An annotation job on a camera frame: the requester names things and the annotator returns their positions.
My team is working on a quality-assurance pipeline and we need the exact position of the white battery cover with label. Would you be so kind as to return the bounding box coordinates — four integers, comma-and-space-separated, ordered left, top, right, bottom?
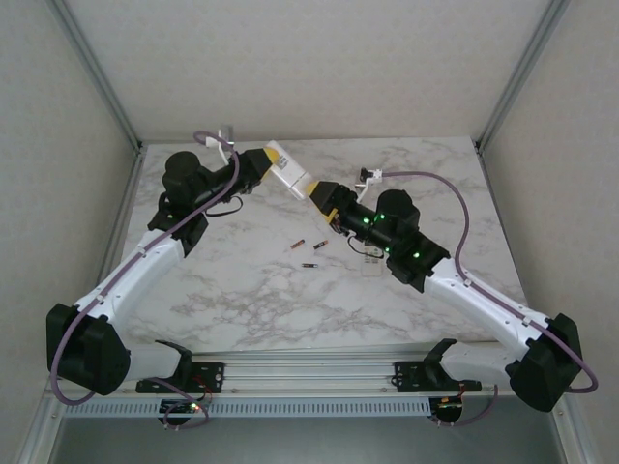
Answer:
362, 244, 388, 277

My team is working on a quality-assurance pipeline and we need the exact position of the thin black cable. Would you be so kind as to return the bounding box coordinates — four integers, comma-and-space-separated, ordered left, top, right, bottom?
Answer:
347, 231, 374, 255
202, 195, 243, 218

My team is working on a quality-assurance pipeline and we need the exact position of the white battery box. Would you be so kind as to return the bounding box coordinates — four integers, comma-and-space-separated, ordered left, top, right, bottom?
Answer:
264, 139, 315, 202

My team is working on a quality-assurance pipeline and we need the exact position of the aluminium frame post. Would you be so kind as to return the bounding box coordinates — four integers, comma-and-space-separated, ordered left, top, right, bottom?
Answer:
550, 393, 584, 464
47, 0, 146, 152
476, 0, 572, 152
18, 398, 67, 464

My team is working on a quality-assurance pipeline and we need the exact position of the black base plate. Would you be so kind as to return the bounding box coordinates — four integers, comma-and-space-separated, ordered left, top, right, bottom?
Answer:
135, 362, 226, 393
394, 360, 483, 392

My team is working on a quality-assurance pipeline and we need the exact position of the aluminium table edge rail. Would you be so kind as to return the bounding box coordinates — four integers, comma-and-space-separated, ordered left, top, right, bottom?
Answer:
94, 144, 149, 304

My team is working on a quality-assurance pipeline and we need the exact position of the grey slotted cable duct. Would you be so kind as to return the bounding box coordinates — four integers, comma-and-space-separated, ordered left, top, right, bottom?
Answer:
62, 398, 432, 418

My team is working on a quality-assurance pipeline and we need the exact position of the aluminium mounting rail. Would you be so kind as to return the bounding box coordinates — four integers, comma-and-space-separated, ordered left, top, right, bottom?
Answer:
45, 345, 509, 398

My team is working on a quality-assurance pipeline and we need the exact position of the controller board with LED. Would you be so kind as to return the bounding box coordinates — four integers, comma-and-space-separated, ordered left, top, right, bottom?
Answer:
437, 396, 466, 421
161, 399, 203, 416

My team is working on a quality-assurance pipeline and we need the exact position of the purple cable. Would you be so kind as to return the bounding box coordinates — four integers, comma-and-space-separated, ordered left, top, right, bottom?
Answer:
47, 130, 243, 431
384, 168, 600, 429

